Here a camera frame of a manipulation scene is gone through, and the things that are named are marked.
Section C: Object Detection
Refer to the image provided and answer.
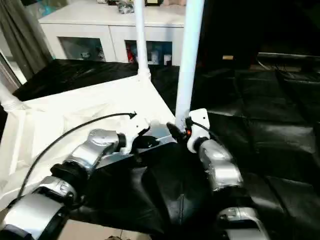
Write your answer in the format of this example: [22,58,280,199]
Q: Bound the white plastic table leg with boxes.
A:
[133,0,152,81]
[0,81,22,112]
[174,0,206,128]

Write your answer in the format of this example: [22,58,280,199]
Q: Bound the white plastic table top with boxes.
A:
[0,74,180,208]

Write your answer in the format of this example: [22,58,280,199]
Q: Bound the black mat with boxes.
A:
[12,58,320,237]

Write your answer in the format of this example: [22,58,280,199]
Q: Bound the black cabinet gold label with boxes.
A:
[197,0,261,70]

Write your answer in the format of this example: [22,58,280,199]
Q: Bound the black side table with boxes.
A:
[257,52,320,72]

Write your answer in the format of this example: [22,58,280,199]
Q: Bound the beige object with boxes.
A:
[164,0,187,7]

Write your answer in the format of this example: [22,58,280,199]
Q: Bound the white glass-door cabinet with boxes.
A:
[38,0,187,66]

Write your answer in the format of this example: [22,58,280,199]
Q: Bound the dark grey bundle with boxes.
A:
[117,0,135,15]

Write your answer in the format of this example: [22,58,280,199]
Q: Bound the grey curtain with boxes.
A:
[0,0,55,76]

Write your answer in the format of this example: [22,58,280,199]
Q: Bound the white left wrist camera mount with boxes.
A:
[119,113,152,155]

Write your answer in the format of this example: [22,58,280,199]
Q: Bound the grey door frame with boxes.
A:
[0,51,28,87]

